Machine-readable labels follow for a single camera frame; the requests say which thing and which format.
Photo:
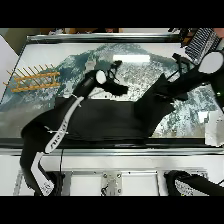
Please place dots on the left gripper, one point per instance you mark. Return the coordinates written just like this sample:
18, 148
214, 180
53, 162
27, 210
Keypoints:
117, 89

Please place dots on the black garment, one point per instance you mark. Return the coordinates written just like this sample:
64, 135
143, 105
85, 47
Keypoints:
110, 120

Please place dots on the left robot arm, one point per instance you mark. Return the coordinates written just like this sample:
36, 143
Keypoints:
62, 128

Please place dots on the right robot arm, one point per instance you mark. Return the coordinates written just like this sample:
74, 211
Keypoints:
210, 63

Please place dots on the wooden peg rack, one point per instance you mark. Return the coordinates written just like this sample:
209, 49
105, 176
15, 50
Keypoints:
32, 80

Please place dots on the striped garment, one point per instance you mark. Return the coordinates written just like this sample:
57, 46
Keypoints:
202, 43

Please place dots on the white garment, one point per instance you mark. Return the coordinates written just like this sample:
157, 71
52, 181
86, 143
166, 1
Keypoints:
214, 130

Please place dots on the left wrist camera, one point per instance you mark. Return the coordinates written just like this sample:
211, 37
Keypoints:
115, 69

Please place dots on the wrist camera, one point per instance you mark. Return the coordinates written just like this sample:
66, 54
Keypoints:
181, 62
115, 69

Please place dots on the silver frame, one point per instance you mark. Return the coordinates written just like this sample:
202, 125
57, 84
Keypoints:
113, 152

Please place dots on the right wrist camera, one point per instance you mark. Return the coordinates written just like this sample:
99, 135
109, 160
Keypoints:
181, 62

